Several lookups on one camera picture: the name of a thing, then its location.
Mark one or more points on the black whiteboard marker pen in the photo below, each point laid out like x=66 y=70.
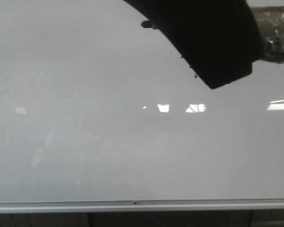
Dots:
x=270 y=21

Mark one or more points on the grey cabinet under whiteboard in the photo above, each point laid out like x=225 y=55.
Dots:
x=227 y=218

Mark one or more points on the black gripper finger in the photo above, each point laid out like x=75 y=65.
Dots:
x=219 y=39

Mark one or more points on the white whiteboard with aluminium frame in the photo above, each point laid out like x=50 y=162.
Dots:
x=98 y=114

